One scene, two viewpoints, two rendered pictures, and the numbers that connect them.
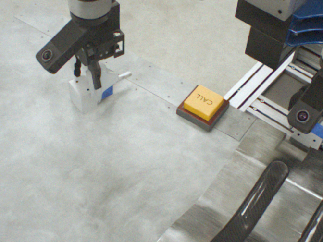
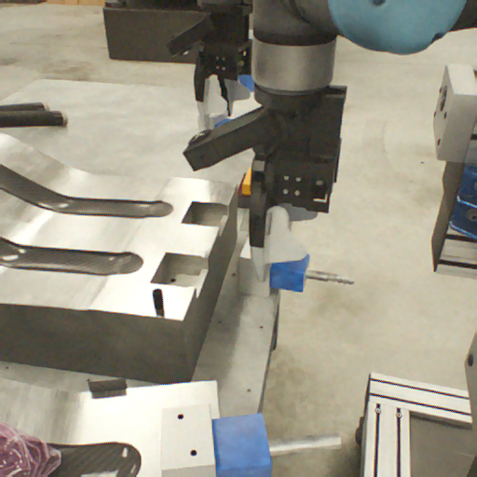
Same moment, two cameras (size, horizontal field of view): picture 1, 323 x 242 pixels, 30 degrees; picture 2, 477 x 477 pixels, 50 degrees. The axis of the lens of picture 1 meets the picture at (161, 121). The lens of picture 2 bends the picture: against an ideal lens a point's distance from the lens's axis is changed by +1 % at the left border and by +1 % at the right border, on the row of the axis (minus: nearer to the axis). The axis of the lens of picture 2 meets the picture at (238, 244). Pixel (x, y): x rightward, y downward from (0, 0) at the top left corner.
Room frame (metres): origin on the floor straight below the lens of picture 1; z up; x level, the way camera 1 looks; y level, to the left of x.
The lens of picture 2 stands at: (0.51, -0.73, 1.20)
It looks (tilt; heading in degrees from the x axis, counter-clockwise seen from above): 35 degrees down; 70
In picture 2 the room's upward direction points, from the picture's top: straight up
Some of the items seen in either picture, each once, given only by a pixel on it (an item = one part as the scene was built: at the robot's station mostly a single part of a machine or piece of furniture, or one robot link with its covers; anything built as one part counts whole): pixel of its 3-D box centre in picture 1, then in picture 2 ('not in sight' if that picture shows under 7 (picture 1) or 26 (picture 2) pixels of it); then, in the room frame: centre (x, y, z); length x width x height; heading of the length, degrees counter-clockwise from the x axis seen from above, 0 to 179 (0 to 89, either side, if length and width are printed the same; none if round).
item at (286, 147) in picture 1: (291, 153); (205, 226); (0.65, -0.24, 0.87); 0.05 x 0.05 x 0.04; 59
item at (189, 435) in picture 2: not in sight; (252, 449); (0.60, -0.52, 0.86); 0.13 x 0.05 x 0.05; 167
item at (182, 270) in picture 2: not in sight; (181, 283); (0.59, -0.33, 0.87); 0.05 x 0.05 x 0.04; 59
